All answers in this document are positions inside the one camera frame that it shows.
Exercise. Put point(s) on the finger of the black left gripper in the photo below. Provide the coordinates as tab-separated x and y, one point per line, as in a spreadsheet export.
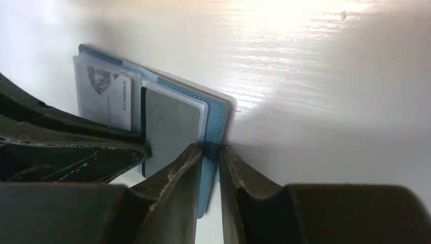
40	143

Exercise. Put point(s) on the white printed membership card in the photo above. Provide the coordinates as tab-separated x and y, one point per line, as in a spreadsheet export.
104	95

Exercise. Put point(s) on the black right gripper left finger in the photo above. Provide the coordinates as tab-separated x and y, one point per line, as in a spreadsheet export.
160	209

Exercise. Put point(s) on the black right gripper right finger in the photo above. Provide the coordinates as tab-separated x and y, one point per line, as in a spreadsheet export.
255	209

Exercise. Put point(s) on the blue leather card holder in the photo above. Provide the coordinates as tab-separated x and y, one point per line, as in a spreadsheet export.
143	78

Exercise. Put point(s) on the dark grey credit card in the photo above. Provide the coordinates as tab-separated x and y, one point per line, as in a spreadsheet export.
172	122

